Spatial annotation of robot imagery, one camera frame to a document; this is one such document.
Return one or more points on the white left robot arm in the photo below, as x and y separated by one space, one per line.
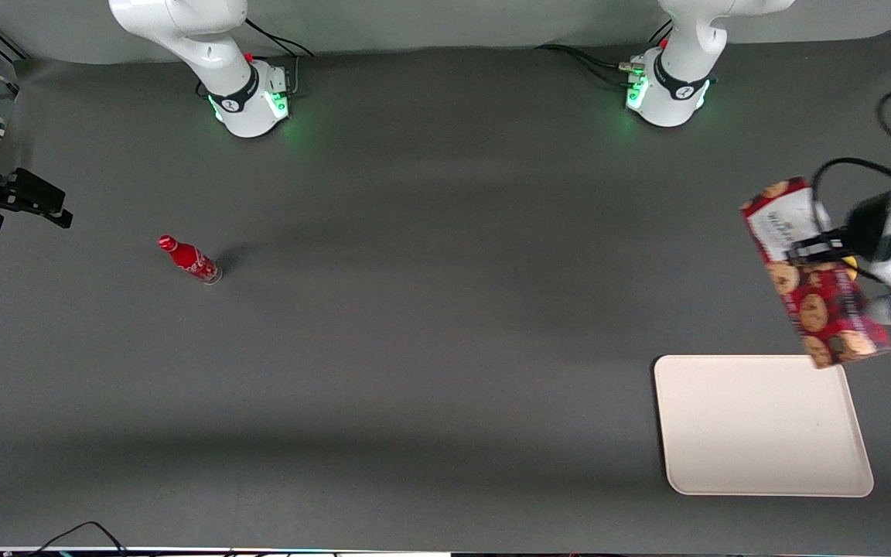
681 73

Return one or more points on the red cola bottle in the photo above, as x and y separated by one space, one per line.
190 260

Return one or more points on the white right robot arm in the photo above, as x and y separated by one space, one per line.
206 46

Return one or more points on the red cookie box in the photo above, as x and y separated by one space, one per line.
817 309

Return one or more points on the yellow lemon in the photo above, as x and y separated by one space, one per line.
850 273

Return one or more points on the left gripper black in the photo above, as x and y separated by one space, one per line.
864 227

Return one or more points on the beige plastic tray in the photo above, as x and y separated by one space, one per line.
762 425

